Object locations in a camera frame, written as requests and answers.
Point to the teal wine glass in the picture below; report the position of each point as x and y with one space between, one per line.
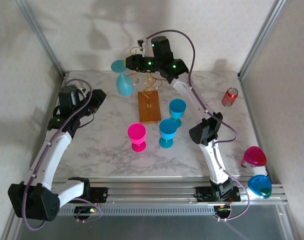
124 86

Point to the blue wine glass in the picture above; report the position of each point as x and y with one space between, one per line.
168 131
177 108

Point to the pink wine glass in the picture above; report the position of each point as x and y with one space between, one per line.
136 133

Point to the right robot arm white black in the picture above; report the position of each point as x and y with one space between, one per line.
211 157

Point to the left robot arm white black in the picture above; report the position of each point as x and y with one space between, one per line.
54 155

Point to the red soda can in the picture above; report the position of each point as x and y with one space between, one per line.
229 97

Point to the blue plastic cup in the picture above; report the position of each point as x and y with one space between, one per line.
258 186

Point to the aluminium right frame post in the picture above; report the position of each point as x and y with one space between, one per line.
262 35

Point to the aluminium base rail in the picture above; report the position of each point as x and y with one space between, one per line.
151 190

